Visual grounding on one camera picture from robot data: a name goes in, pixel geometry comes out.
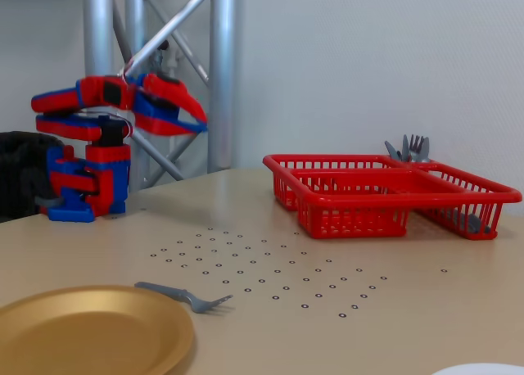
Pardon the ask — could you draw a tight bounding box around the red blue gripper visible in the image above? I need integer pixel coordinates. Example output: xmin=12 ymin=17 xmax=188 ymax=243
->
xmin=75 ymin=72 xmax=209 ymax=138

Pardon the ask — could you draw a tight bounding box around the gold plastic plate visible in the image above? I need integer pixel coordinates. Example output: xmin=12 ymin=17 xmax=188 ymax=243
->
xmin=0 ymin=284 xmax=197 ymax=375

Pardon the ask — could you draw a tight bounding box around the silver metal truss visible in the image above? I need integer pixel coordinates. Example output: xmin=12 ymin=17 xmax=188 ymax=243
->
xmin=83 ymin=0 xmax=238 ymax=192

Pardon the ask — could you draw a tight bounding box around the black fabric chair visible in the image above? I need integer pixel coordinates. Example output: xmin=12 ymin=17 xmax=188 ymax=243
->
xmin=0 ymin=131 xmax=66 ymax=224

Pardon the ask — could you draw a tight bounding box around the red plastic dish basket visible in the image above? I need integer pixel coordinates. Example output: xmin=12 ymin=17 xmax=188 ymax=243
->
xmin=262 ymin=152 xmax=524 ymax=242

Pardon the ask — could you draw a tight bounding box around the grey plastic spoon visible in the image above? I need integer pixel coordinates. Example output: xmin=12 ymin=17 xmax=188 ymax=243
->
xmin=415 ymin=137 xmax=431 ymax=164

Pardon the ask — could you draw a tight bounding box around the dark grey utensil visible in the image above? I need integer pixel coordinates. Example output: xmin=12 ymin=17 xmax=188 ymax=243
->
xmin=448 ymin=213 xmax=495 ymax=233

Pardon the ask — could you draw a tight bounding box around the white round disc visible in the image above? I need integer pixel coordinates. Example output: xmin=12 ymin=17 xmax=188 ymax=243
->
xmin=431 ymin=362 xmax=524 ymax=375

